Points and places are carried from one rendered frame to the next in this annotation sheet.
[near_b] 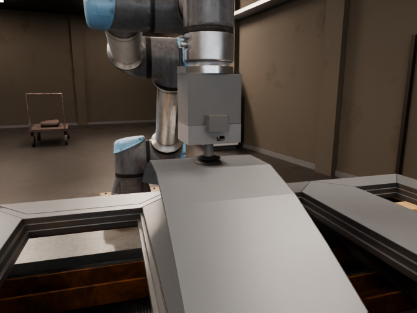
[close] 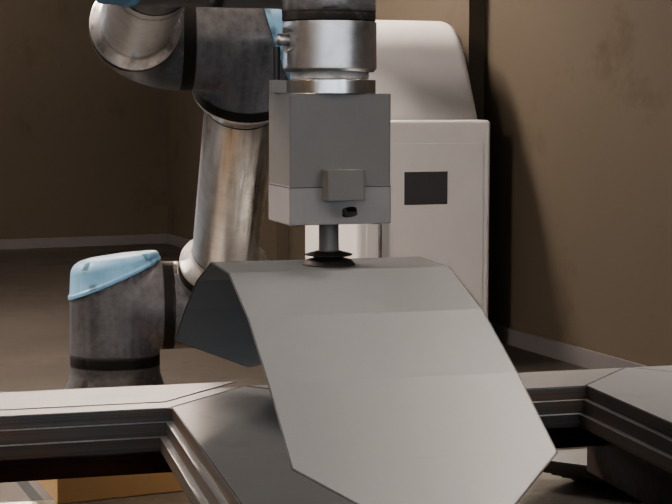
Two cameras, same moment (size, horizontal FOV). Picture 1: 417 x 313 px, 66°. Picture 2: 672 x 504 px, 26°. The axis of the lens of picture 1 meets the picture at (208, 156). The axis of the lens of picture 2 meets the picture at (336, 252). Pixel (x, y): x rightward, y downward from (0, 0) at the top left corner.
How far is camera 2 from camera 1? 0.67 m
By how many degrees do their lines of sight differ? 6
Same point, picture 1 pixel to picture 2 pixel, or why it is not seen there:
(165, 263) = (239, 473)
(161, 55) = (221, 33)
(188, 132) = (290, 201)
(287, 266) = (444, 398)
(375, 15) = not seen: outside the picture
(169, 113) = (236, 183)
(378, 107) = not seen: outside the picture
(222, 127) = (353, 192)
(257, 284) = (393, 413)
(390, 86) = not seen: outside the picture
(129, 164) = (115, 331)
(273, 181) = (449, 291)
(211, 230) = (326, 351)
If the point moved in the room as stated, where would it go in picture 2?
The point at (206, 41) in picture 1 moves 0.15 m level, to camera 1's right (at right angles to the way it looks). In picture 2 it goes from (323, 38) to (517, 38)
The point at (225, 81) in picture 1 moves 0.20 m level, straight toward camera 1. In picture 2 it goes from (359, 107) to (340, 107)
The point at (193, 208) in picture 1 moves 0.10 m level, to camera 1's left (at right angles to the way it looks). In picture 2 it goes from (297, 322) to (159, 321)
